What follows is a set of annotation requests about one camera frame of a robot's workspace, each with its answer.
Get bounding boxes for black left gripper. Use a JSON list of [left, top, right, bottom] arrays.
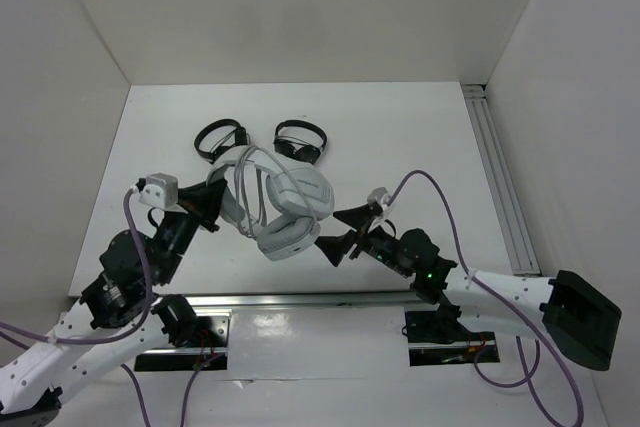
[[154, 176, 227, 283]]

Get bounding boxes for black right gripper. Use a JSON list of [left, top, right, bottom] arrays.
[[311, 203, 413, 278]]

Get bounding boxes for white over-ear headphones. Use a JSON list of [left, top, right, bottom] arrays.
[[205, 145, 334, 261]]

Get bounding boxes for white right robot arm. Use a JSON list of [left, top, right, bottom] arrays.
[[316, 203, 622, 371]]

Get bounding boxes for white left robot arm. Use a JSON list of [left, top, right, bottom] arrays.
[[1, 173, 334, 426]]

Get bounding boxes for black headphones with silver band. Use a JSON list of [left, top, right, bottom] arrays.
[[193, 118, 251, 165]]

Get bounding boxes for black headphones with thin band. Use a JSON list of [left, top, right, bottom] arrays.
[[273, 119, 328, 165]]

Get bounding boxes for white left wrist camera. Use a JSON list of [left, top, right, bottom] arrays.
[[136, 173, 178, 211]]

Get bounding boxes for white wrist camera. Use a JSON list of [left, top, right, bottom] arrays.
[[367, 187, 394, 230], [136, 173, 178, 211]]

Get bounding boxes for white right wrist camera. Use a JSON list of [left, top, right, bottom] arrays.
[[367, 187, 394, 230]]

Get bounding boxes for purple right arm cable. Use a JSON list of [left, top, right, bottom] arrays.
[[384, 170, 586, 427]]

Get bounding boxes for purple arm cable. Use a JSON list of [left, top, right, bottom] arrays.
[[0, 189, 226, 427], [384, 170, 586, 427]]

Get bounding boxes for aluminium front rail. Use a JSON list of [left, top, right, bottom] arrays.
[[186, 290, 436, 311]]

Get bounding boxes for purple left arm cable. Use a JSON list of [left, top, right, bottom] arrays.
[[0, 189, 226, 427]]

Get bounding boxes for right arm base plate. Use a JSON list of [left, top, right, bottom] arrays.
[[402, 311, 500, 367]]

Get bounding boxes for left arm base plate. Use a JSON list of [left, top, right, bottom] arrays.
[[134, 311, 231, 373]]

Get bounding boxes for aluminium side rail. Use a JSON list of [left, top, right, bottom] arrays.
[[461, 84, 542, 277]]

